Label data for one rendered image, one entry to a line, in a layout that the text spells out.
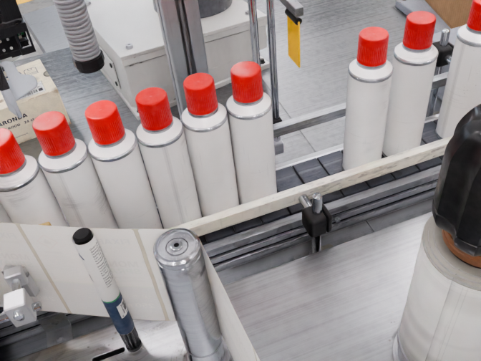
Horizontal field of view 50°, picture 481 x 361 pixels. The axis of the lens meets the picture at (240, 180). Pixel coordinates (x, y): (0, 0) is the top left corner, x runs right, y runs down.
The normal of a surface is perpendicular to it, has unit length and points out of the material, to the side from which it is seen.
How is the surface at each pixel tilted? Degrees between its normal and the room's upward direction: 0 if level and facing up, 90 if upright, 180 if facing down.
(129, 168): 90
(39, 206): 90
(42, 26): 0
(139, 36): 4
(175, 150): 90
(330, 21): 0
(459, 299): 91
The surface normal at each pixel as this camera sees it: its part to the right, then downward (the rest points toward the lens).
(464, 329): -0.34, 0.70
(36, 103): 0.50, 0.57
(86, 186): 0.72, 0.44
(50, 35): -0.09, -0.71
